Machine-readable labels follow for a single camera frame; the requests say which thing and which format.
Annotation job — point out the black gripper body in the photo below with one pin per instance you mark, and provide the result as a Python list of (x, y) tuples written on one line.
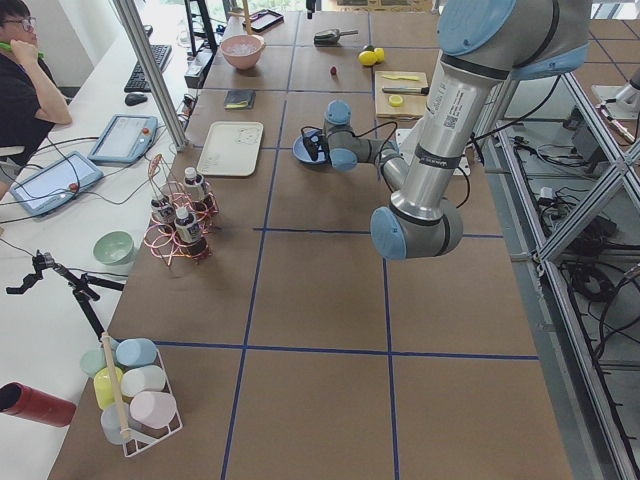
[(320, 148)]

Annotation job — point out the blue round plate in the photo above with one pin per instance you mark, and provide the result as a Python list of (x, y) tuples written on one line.
[(300, 154)]

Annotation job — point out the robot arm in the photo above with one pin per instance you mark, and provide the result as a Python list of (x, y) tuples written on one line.
[(482, 44)]

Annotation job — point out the cream bear tray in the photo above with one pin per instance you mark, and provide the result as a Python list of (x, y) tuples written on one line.
[(231, 149)]

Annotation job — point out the grey folded cloth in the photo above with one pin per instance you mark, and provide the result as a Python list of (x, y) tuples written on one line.
[(239, 99)]

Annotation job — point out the wooden cutting board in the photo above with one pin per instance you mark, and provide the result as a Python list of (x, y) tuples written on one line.
[(414, 105)]

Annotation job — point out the large yellow lemon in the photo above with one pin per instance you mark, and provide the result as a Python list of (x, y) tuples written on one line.
[(368, 58)]

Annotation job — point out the steel scoop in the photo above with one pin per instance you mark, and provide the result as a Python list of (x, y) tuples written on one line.
[(331, 37)]

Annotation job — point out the small yellow lemon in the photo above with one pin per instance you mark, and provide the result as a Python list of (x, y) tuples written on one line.
[(379, 53)]

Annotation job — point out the pink bowl of ice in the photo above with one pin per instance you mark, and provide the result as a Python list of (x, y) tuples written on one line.
[(243, 51)]

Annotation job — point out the yellow plastic knife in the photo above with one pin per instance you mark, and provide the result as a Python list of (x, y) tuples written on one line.
[(401, 77)]

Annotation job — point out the tea bottle front right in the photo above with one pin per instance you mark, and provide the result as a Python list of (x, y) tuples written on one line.
[(197, 189)]

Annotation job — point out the tea bottle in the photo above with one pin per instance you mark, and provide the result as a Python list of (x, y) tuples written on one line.
[(190, 233), (163, 212), (197, 189)]

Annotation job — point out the tea bottle front left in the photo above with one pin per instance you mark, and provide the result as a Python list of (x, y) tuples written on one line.
[(190, 233)]

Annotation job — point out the tea bottle back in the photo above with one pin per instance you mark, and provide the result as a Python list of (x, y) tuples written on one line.
[(163, 212)]

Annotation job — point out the teach pendant far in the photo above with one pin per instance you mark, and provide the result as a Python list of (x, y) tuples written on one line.
[(125, 139)]

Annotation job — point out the teach pendant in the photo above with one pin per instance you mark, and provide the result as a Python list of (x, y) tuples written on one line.
[(55, 185), (125, 139)]

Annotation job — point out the black computer mouse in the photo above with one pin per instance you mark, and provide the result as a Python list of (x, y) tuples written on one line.
[(135, 98)]

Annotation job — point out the green bowl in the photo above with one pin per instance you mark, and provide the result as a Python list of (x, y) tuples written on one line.
[(114, 248)]

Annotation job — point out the teach pendant near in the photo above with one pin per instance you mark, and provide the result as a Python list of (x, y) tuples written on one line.
[(55, 185)]

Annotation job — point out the black tripod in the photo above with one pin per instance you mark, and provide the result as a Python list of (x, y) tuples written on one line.
[(81, 286)]

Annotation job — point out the blue cup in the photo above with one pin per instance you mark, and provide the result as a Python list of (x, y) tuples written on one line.
[(136, 352)]

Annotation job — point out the person in black shirt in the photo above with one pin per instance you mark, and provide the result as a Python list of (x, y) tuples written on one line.
[(31, 103)]

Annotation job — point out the white cup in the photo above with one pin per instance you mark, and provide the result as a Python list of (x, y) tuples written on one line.
[(146, 378)]

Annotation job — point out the pink cup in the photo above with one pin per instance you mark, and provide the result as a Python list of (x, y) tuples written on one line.
[(153, 408)]

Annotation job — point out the yellow cup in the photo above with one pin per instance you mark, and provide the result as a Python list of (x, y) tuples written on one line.
[(103, 389)]

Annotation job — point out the red thermos bottle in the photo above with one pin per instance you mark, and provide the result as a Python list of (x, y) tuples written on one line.
[(25, 402)]

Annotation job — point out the copper wire bottle rack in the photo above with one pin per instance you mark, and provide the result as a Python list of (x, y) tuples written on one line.
[(167, 246)]

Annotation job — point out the aluminium frame post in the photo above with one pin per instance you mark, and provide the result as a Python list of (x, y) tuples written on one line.
[(133, 27)]

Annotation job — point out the white wire cup rack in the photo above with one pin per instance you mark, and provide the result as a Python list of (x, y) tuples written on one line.
[(117, 424)]

